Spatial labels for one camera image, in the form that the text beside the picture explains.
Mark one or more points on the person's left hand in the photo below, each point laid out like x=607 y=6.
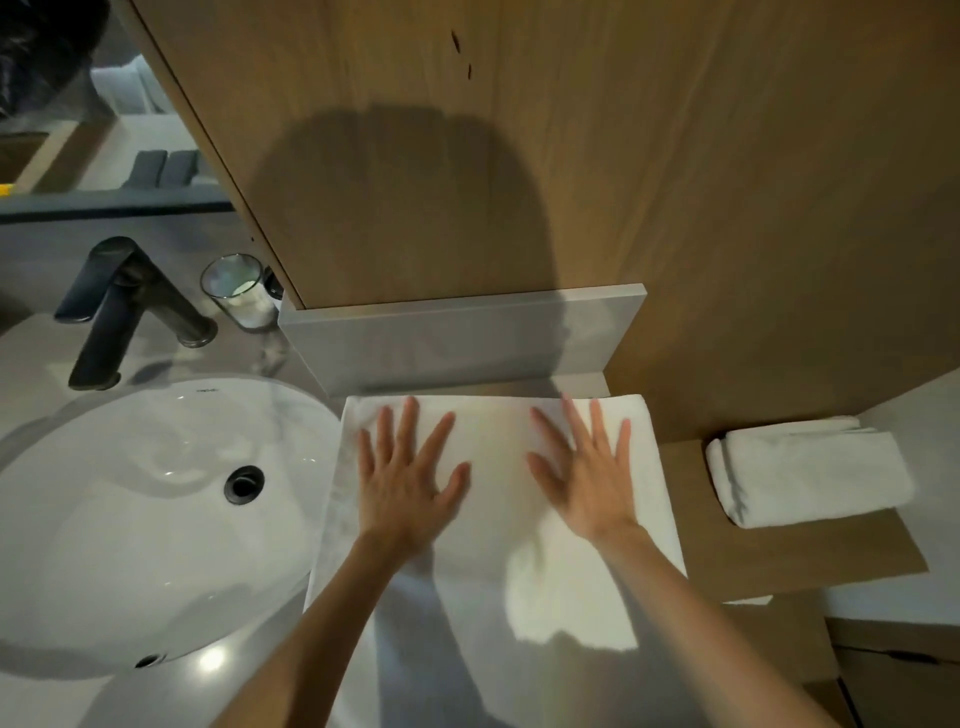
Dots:
x=401 y=502

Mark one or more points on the person's right hand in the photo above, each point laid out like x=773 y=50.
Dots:
x=596 y=495

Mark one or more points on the large white towel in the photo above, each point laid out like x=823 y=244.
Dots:
x=495 y=450

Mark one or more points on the wooden cabinet flap door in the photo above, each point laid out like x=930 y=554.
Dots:
x=780 y=637

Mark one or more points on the person's left forearm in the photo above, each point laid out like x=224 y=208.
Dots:
x=322 y=645

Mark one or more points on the person's right forearm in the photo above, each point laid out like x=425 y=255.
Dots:
x=697 y=637

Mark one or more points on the black sink drain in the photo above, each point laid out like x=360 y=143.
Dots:
x=244 y=484

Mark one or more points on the grey stone backsplash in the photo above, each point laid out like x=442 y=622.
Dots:
x=450 y=345

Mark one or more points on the glass jar with cotton pads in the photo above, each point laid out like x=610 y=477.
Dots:
x=236 y=292

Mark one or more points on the white oval sink basin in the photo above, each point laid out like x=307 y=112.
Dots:
x=112 y=525

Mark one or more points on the wooden back panel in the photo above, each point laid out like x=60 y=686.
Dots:
x=675 y=187

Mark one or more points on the black faucet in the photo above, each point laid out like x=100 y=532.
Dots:
x=112 y=300

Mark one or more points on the black door hinge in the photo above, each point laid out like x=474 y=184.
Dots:
x=911 y=658

